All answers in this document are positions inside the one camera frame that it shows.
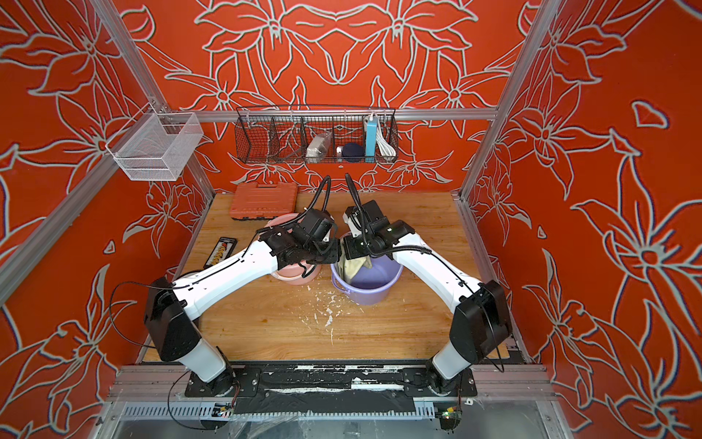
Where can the red plastic tool case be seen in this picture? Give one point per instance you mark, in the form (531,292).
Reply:
(263,201)

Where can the black wire wall basket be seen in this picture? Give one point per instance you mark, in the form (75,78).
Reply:
(316,134)

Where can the grey wrapped package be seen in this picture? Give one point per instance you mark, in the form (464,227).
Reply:
(318,148)

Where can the white mesh wall basket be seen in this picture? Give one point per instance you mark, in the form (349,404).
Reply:
(155,149)

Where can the dark blue round object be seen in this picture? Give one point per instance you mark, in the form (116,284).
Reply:
(353,153)

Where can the purple plastic bucket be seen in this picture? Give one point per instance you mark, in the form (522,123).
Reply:
(370,285)

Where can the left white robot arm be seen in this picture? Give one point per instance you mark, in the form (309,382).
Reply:
(308,240)

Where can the yellow cloth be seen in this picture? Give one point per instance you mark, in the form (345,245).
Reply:
(348,268)

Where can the pink plastic bucket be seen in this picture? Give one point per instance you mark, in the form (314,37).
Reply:
(294,274)

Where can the black snack packet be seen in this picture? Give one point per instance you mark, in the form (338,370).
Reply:
(222,250)

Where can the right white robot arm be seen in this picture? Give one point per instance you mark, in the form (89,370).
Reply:
(481,317)

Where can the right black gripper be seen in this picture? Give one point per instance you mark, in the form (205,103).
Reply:
(350,248)

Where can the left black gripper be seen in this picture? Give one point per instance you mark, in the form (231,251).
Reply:
(335,255)

